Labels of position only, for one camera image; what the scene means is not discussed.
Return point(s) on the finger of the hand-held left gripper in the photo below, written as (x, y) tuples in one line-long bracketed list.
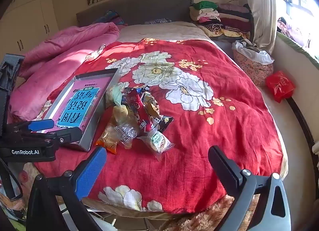
[(41, 125), (67, 135)]

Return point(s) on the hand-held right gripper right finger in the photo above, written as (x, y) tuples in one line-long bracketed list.
[(224, 168)]

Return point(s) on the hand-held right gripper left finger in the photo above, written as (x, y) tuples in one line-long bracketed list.
[(91, 171)]

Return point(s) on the grey cardboard box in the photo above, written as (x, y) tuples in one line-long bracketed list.
[(87, 131)]

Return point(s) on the red strawberry snack packet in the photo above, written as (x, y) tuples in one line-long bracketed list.
[(139, 113)]

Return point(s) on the black green pea snack packet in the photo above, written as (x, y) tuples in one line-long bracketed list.
[(165, 121)]

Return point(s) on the long orange clear packet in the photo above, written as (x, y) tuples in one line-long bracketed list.
[(107, 140)]

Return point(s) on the pink and blue book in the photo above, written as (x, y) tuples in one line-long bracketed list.
[(79, 101)]

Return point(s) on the red floral blanket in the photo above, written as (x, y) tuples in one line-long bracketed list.
[(199, 133)]

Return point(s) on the brown fluffy blanket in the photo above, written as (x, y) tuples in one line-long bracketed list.
[(199, 216)]

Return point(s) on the clear packet of yellow snack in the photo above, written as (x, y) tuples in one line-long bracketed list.
[(124, 126)]

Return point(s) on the pale green snack packet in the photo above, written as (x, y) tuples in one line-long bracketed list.
[(116, 95)]

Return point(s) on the round biscuit clear packet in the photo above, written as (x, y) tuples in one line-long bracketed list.
[(157, 142)]

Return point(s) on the pink quilt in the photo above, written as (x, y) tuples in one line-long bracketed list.
[(57, 54)]

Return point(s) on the red plastic bag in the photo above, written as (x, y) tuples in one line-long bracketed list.
[(280, 86)]

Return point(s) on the floral fabric basket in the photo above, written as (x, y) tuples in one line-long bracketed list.
[(251, 69)]

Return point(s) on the cream wardrobe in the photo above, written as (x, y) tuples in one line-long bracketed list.
[(27, 21)]

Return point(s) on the colourful striped pillow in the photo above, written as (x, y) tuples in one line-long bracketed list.
[(109, 17)]

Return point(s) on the dark patterned cloth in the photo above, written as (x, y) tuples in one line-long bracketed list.
[(158, 21)]

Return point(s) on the stack of folded clothes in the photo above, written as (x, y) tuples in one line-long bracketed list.
[(224, 19)]

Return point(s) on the grey padded headboard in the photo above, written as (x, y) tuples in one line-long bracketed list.
[(149, 6)]

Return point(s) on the cream curtain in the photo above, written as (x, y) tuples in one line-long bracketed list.
[(261, 14)]

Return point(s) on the window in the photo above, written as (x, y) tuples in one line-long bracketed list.
[(296, 1)]

